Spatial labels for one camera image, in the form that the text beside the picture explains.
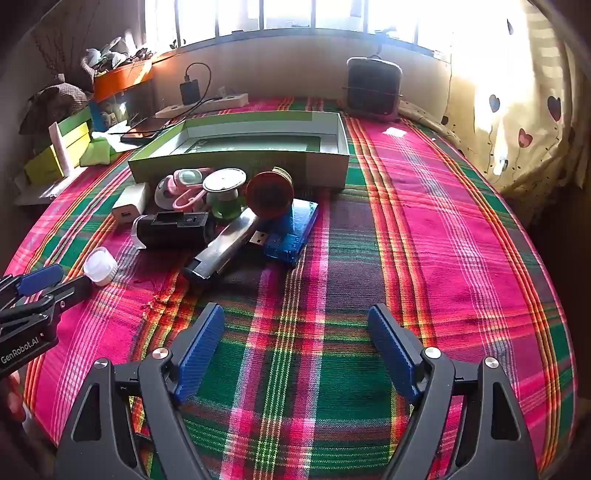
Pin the red-capped spice jar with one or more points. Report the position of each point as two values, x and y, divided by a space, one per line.
268 194

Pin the black rectangular gadget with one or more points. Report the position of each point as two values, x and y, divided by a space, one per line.
171 230

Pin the small grey desk heater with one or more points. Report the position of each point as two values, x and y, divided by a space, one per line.
371 87

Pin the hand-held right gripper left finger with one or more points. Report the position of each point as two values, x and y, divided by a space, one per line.
201 355

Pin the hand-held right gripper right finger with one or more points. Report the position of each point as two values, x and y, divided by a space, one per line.
392 355

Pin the orange planter box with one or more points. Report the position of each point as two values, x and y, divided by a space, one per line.
120 81

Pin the orange tray with clutter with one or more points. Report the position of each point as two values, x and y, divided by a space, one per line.
111 57

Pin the blue translucent plastic case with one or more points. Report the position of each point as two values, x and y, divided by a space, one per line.
291 230

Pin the window with metal bars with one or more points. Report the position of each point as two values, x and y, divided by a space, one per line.
286 14

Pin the pink green plaid blanket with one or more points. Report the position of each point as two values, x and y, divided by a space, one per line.
415 230

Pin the brown checked cloth bag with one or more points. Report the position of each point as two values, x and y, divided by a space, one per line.
51 101

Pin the black charger adapter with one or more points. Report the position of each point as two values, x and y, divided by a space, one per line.
190 92

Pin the clear tank with blue frame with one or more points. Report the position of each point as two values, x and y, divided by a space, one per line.
115 108

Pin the yellow green cardboard box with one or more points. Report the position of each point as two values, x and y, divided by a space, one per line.
41 161

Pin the person's left hand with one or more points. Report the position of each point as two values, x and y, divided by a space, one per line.
11 397

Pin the white plastic cap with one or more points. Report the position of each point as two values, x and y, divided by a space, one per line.
100 266

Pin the white usb charger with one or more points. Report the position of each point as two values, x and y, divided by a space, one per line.
131 203

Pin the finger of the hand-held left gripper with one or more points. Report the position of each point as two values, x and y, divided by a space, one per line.
39 279
74 288

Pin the green tissue pack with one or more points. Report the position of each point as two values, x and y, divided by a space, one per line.
97 154

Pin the black smartphone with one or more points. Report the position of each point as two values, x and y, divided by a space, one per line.
147 129

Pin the white plastic strip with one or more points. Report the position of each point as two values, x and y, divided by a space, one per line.
62 150

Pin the white lid green jar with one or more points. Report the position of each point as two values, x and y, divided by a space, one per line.
226 182

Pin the pink mint clip with loop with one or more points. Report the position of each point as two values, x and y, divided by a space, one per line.
182 201

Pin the white power strip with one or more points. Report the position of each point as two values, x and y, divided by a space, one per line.
221 101

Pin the cream curtain with hearts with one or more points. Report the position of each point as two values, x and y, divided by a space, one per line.
508 115

